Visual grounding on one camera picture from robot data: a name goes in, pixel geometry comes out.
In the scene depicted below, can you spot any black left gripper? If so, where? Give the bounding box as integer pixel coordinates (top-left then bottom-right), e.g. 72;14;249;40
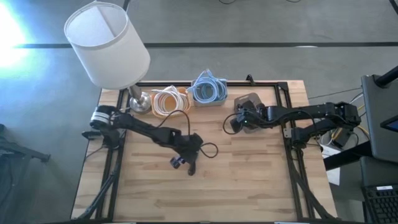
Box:
175;133;204;168

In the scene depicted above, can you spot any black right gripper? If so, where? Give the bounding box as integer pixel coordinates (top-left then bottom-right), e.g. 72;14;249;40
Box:
238;100;266;129

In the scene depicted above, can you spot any white USB cable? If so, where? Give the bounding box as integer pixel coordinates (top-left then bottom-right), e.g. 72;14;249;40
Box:
152;85;191;117

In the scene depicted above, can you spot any grey plastic bin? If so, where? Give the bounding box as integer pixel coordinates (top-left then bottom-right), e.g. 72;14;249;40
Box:
233;92;266;135

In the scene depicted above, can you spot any orange plastic bin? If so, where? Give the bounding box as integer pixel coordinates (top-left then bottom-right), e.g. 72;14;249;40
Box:
150;86;192;119

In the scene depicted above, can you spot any black power adapter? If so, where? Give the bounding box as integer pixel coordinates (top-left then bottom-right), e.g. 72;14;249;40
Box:
330;129;354;149

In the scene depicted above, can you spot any white paper sheet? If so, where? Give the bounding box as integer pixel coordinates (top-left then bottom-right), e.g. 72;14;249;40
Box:
320;144;341;186

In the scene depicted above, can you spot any dark grey computer cart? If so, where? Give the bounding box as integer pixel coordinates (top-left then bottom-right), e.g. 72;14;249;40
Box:
360;65;398;164

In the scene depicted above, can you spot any white shade silver table lamp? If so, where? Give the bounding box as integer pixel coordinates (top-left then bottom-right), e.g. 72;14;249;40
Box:
63;0;152;114

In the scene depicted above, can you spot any black keyboard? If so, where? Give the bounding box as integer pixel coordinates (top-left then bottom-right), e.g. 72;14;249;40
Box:
361;184;398;224

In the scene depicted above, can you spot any dark metal stand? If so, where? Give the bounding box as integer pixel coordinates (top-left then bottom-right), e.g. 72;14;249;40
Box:
0;123;52;224

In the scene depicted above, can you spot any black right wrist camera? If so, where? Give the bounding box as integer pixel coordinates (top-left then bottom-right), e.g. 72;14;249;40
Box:
229;118;244;134

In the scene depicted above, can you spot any black left wrist camera cable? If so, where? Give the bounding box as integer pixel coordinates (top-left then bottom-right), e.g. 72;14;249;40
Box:
156;109;220;159

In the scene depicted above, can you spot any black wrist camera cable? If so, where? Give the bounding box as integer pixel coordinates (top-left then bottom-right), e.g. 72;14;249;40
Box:
156;109;220;159
222;112;241;136

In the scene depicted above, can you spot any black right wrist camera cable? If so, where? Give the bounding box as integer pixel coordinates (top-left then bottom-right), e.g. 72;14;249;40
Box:
222;112;241;136

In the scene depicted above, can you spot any black metal table frame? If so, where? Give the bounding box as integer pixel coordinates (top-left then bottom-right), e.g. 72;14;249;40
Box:
71;81;340;224

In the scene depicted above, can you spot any yellow floor cable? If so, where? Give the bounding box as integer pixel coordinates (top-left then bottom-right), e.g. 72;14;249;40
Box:
330;103;370;141

